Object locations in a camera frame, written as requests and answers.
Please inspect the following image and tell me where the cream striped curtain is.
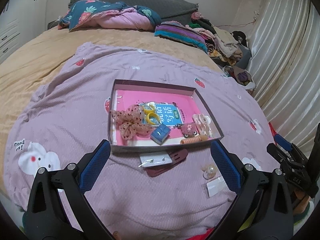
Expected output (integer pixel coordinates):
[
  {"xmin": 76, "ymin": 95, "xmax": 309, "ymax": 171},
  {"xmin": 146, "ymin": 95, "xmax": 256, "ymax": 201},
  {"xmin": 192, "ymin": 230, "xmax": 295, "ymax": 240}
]
[{"xmin": 246, "ymin": 0, "xmax": 320, "ymax": 155}]

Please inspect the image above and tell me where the grey cardboard box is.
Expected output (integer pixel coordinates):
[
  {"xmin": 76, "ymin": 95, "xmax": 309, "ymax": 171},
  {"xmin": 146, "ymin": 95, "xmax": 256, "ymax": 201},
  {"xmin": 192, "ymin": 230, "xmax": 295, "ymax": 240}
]
[{"xmin": 107, "ymin": 79, "xmax": 224, "ymax": 155}]

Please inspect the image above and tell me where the pink book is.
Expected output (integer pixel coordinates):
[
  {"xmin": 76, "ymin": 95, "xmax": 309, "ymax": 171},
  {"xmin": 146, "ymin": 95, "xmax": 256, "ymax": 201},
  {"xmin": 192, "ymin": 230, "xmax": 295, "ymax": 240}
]
[{"xmin": 111, "ymin": 89, "xmax": 213, "ymax": 147}]

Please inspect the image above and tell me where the purple cloud print blanket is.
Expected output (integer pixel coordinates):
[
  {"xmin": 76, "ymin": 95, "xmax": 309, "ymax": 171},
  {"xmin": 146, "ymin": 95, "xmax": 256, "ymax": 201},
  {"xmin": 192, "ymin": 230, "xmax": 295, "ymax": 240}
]
[{"xmin": 4, "ymin": 42, "xmax": 278, "ymax": 238}]

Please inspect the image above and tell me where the white wardrobe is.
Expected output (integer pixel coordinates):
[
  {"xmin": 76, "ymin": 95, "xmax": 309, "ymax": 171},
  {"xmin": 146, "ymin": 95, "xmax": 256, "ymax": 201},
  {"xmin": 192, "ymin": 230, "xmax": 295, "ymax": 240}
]
[{"xmin": 0, "ymin": 0, "xmax": 45, "ymax": 65}]

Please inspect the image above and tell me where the blue pink floral quilt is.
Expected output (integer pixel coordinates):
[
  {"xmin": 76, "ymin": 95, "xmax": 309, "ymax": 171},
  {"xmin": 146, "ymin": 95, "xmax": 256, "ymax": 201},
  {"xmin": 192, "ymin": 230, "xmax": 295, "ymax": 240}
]
[{"xmin": 58, "ymin": 0, "xmax": 162, "ymax": 32}]

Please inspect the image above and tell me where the pile of clothes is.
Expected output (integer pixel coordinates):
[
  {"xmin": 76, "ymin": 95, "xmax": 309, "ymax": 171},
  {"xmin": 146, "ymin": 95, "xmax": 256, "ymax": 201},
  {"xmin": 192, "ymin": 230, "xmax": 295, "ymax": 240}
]
[{"xmin": 185, "ymin": 12, "xmax": 256, "ymax": 94}]

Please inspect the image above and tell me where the tan bedsheet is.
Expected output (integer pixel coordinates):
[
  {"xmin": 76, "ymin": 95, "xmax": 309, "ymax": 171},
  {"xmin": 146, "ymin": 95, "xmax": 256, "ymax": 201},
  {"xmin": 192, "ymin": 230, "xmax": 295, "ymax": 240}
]
[{"xmin": 0, "ymin": 26, "xmax": 225, "ymax": 145}]

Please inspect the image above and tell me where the beige tulle bow hair clip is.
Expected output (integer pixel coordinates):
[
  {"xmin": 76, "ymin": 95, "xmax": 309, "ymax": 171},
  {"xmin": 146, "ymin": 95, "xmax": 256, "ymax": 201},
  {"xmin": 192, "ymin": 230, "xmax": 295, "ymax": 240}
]
[{"xmin": 110, "ymin": 105, "xmax": 155, "ymax": 140}]

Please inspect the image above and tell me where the red floral cloth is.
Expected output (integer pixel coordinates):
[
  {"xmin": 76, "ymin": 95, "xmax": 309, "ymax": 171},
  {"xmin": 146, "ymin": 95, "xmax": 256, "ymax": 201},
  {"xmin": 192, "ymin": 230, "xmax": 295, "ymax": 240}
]
[{"xmin": 185, "ymin": 232, "xmax": 213, "ymax": 240}]

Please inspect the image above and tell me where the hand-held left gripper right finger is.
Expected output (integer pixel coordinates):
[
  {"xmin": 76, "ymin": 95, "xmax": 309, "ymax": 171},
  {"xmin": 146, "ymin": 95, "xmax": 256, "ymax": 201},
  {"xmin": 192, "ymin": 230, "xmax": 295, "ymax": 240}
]
[{"xmin": 206, "ymin": 139, "xmax": 294, "ymax": 240}]

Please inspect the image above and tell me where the grey headboard cushion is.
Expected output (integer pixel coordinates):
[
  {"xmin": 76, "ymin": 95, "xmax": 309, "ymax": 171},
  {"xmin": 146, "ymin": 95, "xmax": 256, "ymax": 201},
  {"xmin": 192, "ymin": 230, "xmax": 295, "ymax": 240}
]
[{"xmin": 47, "ymin": 0, "xmax": 199, "ymax": 30}]

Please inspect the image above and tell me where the maroon hair clip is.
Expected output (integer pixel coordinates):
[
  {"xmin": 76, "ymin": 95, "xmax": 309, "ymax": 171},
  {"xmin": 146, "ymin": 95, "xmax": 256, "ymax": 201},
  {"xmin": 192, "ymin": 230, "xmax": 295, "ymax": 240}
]
[{"xmin": 146, "ymin": 148, "xmax": 189, "ymax": 178}]

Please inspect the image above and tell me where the striped folded blanket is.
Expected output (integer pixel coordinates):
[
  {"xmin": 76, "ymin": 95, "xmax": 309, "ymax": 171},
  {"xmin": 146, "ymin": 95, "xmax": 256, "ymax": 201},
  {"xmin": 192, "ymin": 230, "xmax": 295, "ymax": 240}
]
[{"xmin": 154, "ymin": 21, "xmax": 209, "ymax": 53}]

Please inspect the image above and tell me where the pink plush hair clip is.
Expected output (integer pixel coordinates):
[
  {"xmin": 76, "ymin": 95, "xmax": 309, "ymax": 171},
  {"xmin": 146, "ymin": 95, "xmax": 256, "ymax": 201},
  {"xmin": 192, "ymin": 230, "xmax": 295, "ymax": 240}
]
[{"xmin": 178, "ymin": 122, "xmax": 198, "ymax": 139}]

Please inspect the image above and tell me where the stud earring card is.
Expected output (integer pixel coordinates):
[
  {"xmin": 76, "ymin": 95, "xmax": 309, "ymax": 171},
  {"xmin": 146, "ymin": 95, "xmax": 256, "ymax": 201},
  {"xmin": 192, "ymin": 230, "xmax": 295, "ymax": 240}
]
[{"xmin": 138, "ymin": 154, "xmax": 173, "ymax": 168}]

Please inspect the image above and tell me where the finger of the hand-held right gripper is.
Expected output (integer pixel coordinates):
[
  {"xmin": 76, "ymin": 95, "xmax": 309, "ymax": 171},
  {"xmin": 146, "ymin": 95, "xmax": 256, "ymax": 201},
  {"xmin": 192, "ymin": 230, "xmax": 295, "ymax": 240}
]
[
  {"xmin": 266, "ymin": 143, "xmax": 316, "ymax": 198},
  {"xmin": 273, "ymin": 134, "xmax": 310, "ymax": 166}
]

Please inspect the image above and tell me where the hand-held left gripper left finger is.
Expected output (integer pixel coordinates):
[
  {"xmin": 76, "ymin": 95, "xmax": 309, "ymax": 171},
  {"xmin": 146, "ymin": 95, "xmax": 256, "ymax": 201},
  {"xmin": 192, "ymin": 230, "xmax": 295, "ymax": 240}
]
[{"xmin": 26, "ymin": 139, "xmax": 118, "ymax": 240}]

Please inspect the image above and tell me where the white paper card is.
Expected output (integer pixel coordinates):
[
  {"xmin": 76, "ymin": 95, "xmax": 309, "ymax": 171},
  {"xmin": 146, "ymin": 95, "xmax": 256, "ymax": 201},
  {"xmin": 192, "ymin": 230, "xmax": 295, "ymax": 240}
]
[{"xmin": 206, "ymin": 176, "xmax": 229, "ymax": 198}]

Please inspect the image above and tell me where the orange spiral hair tie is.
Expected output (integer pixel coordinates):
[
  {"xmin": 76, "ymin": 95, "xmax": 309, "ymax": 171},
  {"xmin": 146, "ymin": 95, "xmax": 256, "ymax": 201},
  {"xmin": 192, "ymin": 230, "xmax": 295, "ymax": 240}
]
[{"xmin": 180, "ymin": 135, "xmax": 208, "ymax": 145}]

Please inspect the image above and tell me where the small blue box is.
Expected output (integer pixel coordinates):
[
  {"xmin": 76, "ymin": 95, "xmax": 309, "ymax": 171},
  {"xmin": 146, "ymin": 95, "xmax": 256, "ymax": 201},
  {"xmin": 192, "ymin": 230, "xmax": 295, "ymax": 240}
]
[{"xmin": 150, "ymin": 123, "xmax": 170, "ymax": 145}]

